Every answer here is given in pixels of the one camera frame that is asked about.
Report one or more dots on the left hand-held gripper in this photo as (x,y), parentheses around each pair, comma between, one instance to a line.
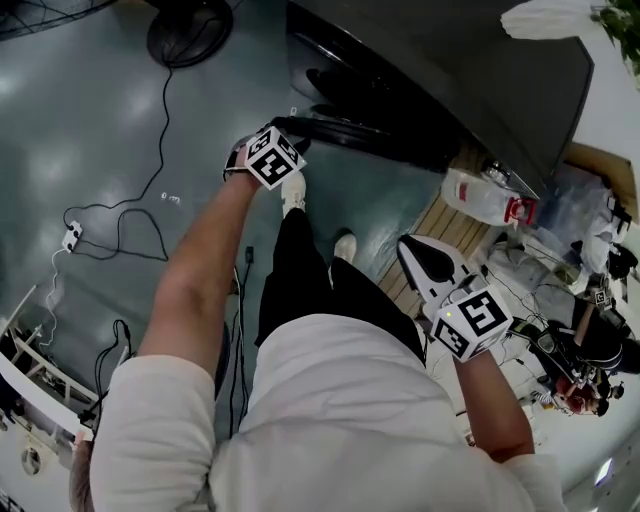
(272,160)

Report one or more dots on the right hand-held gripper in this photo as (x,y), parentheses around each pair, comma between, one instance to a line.
(470,320)

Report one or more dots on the person's left forearm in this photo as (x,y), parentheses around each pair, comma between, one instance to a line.
(195,280)

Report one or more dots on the person's right forearm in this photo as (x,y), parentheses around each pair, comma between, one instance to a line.
(495,410)

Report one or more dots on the wooden slatted board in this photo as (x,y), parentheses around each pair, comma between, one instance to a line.
(440,235)

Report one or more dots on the person's left white shoe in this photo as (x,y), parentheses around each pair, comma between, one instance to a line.
(294,192)

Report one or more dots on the person's white shoe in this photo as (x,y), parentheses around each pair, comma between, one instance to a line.
(294,192)
(345,246)

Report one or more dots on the person's right white shoe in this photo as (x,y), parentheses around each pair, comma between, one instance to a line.
(345,246)

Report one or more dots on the person's black trousers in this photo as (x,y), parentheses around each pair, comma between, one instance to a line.
(300,280)

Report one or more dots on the black standing fan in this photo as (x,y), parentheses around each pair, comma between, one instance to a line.
(190,30)

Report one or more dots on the plastic wrapped bundle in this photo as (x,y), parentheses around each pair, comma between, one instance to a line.
(580,200)

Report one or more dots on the person's white shirt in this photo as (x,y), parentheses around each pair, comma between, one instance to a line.
(325,425)

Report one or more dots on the brown cardboard sheet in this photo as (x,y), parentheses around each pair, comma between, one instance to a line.
(600,160)

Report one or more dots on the white power strip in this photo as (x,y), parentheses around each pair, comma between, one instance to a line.
(72,235)

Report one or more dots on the white plant pot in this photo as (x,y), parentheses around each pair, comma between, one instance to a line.
(545,17)

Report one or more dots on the green plant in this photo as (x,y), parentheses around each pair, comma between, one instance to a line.
(625,30)

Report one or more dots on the white metal frame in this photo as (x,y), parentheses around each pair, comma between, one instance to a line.
(40,380)

